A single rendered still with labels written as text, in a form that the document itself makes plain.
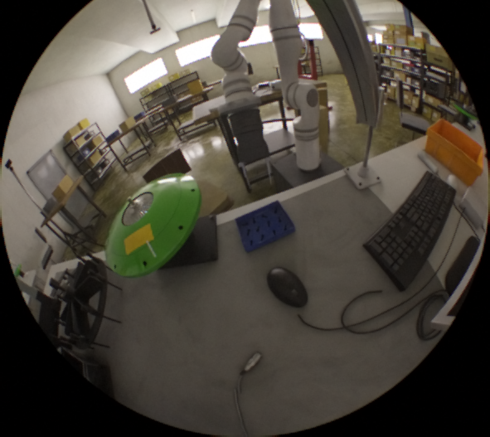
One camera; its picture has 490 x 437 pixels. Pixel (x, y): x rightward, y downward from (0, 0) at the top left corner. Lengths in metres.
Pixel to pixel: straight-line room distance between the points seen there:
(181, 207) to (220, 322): 0.26
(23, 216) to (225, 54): 5.05
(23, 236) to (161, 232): 4.79
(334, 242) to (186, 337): 0.40
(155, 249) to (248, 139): 0.30
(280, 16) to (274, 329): 0.73
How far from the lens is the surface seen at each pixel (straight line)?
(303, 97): 0.52
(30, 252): 4.98
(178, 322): 0.44
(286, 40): 0.52
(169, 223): 0.32
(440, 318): 0.40
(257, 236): 0.42
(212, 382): 0.42
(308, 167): 0.65
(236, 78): 0.41
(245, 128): 0.37
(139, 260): 0.34
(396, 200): 0.55
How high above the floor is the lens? 1.27
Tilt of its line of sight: 42 degrees down
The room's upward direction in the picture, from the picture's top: 21 degrees counter-clockwise
